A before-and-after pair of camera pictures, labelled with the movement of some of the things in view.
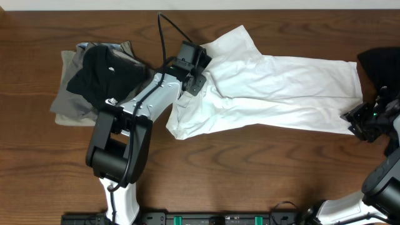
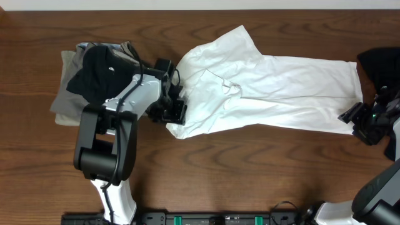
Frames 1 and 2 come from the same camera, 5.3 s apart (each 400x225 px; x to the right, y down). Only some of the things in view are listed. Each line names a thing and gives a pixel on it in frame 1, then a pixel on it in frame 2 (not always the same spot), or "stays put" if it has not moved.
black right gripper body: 370,124 stays put
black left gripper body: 198,82 -> 170,112
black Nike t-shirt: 108,75 stays put
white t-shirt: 244,87 stays put
